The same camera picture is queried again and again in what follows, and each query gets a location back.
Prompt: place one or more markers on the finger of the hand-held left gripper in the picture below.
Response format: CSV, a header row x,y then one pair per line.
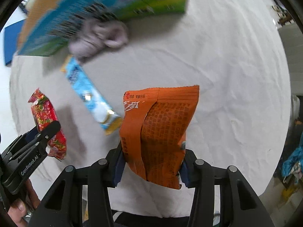
x,y
48,128

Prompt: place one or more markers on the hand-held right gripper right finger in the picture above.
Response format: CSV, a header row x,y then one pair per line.
x,y
185,170

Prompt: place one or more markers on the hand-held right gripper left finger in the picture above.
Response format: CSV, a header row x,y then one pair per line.
x,y
117,167

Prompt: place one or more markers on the red snack packet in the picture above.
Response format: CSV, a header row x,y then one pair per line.
x,y
46,120

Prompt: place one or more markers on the orange snack packet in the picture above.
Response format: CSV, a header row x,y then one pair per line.
x,y
163,132

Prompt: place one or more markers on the printed cardboard box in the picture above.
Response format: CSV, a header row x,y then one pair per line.
x,y
94,7

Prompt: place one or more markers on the person's left hand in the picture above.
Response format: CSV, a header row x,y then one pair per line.
x,y
22,202

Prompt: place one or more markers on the light blue snack packet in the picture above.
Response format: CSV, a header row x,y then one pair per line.
x,y
91,97

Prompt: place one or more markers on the blue mat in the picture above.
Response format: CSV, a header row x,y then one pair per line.
x,y
11,42

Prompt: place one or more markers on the white bed sheet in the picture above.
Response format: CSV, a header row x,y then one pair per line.
x,y
213,75

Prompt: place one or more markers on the grey crumpled cloth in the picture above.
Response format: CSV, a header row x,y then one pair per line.
x,y
99,37

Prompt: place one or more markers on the blue crumpled cloth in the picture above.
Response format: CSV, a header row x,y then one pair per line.
x,y
292,164

